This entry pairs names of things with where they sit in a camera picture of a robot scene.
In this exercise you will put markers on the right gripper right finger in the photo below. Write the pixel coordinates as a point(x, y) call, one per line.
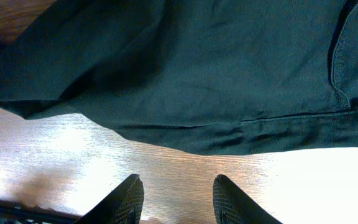
point(233, 206)

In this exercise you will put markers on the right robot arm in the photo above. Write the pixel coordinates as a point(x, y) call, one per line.
point(10, 214)

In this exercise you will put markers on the black trousers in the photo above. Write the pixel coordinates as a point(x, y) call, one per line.
point(205, 77)

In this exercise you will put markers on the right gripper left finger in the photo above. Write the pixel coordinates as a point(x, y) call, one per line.
point(123, 205)

